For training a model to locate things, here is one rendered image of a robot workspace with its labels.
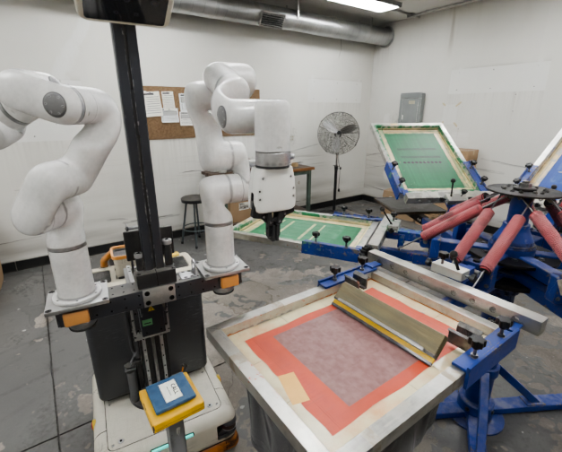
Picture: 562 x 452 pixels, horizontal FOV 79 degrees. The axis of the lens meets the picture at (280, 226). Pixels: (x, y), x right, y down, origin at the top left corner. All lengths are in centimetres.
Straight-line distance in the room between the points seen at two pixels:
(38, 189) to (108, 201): 363
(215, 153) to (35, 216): 50
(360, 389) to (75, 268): 84
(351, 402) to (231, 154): 78
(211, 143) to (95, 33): 352
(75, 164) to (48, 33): 356
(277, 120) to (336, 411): 69
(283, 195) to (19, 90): 60
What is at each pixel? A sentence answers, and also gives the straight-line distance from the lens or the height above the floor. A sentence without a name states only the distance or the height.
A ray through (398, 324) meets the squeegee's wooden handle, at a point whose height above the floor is 101.
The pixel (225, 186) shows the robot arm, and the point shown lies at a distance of 110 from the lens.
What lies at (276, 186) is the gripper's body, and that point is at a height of 150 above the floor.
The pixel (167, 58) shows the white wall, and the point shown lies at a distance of 469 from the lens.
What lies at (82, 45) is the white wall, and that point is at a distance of 450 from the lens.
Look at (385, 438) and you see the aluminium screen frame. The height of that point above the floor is 98.
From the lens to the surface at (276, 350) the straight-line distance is 111.
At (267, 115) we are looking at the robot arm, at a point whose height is 164.
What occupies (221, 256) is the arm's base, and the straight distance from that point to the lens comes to 117.
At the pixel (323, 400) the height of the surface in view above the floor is 95.
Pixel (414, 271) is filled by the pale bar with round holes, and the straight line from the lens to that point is 149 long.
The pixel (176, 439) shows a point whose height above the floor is 83.
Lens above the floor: 165
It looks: 19 degrees down
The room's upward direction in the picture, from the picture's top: straight up
